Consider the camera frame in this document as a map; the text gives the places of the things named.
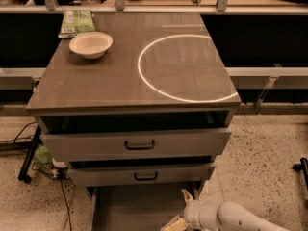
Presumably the grey drawer cabinet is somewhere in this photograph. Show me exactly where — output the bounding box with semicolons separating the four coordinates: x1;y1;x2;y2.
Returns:
25;11;243;231

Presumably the grey top drawer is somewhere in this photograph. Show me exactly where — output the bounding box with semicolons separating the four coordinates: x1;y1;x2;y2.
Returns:
42;128;231;162

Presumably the black stand leg right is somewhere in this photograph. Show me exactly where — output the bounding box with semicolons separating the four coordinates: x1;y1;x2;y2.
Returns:
293;157;308;189

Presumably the black stand leg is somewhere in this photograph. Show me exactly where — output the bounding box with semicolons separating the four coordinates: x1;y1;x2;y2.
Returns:
293;157;308;189
18;127;41;184

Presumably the black floor cable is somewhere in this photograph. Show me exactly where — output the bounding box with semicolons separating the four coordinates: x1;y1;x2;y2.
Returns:
59;176;73;231

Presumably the black stand leg left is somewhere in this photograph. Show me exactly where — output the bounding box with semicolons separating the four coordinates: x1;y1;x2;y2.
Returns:
18;127;41;184

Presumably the grey middle drawer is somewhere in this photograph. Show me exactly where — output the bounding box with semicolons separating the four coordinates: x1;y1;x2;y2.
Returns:
68;163;216;187

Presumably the green bag on floor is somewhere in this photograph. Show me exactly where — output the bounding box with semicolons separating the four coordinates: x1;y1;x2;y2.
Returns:
34;144;52;165

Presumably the white bowl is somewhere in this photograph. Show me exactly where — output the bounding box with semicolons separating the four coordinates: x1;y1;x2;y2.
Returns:
69;32;113;60

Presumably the grey open bottom drawer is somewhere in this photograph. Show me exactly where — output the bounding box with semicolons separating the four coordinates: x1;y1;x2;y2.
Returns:
90;181;204;231

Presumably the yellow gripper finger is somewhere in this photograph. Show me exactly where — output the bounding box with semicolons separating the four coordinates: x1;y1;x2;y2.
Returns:
181;189;193;204
160;215;188;231

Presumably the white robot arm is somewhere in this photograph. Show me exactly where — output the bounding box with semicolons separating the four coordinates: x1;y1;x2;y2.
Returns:
160;189;289;231

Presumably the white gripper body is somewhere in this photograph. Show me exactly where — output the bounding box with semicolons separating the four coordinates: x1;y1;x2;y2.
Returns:
184;200;203;230

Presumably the green snack bag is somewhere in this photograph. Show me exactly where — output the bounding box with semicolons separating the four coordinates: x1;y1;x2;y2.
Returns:
59;10;95;39

